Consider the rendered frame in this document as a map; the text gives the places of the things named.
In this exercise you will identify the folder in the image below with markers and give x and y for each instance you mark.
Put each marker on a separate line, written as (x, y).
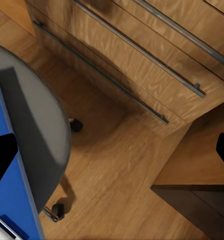
(17, 206)

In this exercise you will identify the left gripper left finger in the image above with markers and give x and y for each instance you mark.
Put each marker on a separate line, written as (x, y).
(8, 150)

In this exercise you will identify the bookcase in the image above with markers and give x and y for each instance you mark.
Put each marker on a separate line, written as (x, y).
(17, 10)

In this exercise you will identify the swivel chair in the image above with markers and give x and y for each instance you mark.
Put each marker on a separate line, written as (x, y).
(41, 127)

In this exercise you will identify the cabinet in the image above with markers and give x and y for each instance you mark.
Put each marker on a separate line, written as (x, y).
(160, 60)
(192, 181)

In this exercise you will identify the pen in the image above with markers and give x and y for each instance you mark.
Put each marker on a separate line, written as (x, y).
(5, 236)

